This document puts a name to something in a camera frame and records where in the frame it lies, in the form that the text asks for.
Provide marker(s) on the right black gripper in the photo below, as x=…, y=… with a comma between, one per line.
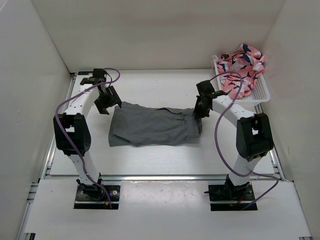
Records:
x=197, y=112

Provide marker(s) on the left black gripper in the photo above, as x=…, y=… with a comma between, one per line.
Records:
x=114, y=99

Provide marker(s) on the grey shorts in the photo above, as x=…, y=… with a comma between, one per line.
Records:
x=138, y=126

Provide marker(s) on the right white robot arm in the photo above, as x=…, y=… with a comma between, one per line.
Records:
x=253, y=138

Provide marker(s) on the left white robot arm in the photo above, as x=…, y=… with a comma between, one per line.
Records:
x=72, y=135

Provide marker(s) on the pink patterned shorts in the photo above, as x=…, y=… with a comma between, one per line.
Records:
x=239, y=71

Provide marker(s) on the black corner label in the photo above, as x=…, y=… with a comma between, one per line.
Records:
x=84, y=73

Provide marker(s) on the white plastic basket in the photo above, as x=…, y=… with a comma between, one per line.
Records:
x=260, y=94

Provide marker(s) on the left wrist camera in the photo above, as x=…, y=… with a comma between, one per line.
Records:
x=99, y=73

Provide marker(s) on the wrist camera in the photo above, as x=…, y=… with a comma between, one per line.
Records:
x=205, y=88
x=99, y=73

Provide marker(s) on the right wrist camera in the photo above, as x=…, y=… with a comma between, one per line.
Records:
x=205, y=88

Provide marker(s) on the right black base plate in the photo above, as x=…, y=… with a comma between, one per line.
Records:
x=221, y=201

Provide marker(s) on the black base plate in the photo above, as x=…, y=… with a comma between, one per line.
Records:
x=221, y=201
x=97, y=200

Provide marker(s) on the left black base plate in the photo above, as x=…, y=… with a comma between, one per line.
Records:
x=97, y=200

